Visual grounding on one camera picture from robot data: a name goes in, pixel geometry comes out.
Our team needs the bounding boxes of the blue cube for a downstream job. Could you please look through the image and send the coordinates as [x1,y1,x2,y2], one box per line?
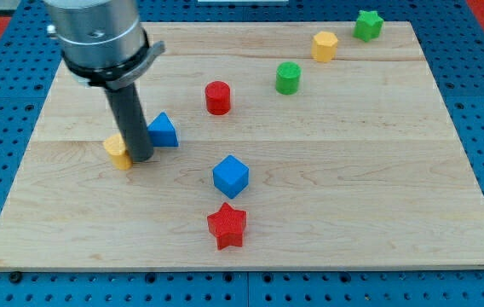
[212,155,250,199]

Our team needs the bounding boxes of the wooden board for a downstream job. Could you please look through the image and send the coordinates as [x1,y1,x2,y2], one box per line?
[0,22,484,272]

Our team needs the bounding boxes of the red cylinder block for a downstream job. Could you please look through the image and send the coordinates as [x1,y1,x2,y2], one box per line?
[205,81,231,115]

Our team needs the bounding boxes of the red star block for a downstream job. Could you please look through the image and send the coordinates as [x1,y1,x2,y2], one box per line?
[207,202,247,250]

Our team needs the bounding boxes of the blue triangle block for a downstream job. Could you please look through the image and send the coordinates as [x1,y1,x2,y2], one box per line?
[147,112,179,148]

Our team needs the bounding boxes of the green cylinder block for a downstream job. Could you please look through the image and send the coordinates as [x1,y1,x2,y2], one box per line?
[275,61,302,95]

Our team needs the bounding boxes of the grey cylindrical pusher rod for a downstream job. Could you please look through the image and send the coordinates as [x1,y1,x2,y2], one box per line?
[105,84,153,162]

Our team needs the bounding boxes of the yellow block near rod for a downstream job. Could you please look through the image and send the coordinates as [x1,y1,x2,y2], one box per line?
[102,133,133,171]

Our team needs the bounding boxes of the yellow hexagon block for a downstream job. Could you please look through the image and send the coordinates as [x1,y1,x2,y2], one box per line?
[311,31,338,63]

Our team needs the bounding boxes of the green star block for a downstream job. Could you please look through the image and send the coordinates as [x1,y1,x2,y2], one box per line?
[353,10,384,43]

